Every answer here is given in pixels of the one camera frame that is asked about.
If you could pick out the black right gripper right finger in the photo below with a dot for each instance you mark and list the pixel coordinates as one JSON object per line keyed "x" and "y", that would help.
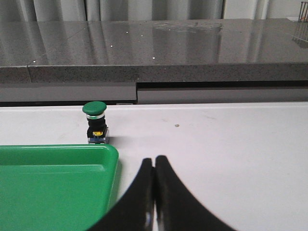
{"x": 177, "y": 209}

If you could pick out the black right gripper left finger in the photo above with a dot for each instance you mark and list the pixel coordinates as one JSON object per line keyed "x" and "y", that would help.
{"x": 134, "y": 211}

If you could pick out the green mushroom push button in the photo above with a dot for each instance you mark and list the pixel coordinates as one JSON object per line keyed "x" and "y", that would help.
{"x": 97, "y": 132}

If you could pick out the green plastic tray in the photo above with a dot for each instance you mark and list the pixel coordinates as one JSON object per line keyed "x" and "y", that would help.
{"x": 55, "y": 187}

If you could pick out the grey granite counter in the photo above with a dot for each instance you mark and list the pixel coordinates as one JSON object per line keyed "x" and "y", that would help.
{"x": 187, "y": 61}

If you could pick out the white curtain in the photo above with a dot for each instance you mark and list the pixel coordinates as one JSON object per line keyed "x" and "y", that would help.
{"x": 135, "y": 10}

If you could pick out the metal wire rack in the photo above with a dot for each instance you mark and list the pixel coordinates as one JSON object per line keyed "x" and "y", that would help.
{"x": 302, "y": 14}

